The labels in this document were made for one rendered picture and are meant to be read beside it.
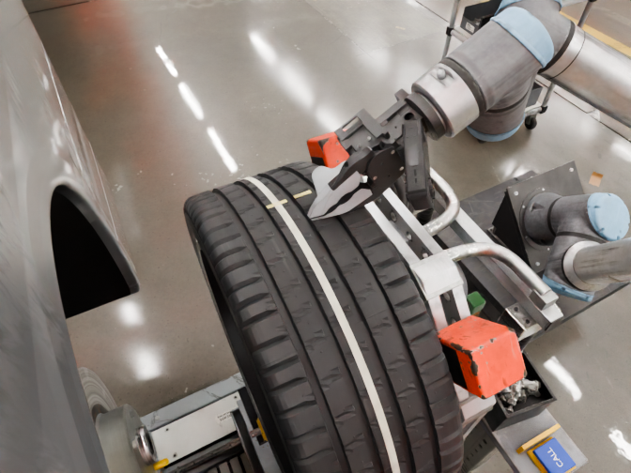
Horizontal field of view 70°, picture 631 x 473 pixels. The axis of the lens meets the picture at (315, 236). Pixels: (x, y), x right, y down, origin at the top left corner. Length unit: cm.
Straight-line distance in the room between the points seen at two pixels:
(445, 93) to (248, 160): 200
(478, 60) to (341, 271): 31
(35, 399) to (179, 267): 182
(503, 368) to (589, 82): 49
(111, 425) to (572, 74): 91
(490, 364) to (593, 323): 158
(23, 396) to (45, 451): 3
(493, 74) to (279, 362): 44
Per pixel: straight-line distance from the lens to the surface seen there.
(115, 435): 82
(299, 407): 57
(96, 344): 203
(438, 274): 67
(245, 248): 61
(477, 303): 123
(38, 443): 31
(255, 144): 264
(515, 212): 175
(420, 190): 56
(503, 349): 64
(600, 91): 90
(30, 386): 32
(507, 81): 65
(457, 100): 62
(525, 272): 86
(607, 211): 163
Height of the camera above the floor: 165
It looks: 51 degrees down
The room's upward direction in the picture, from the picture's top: straight up
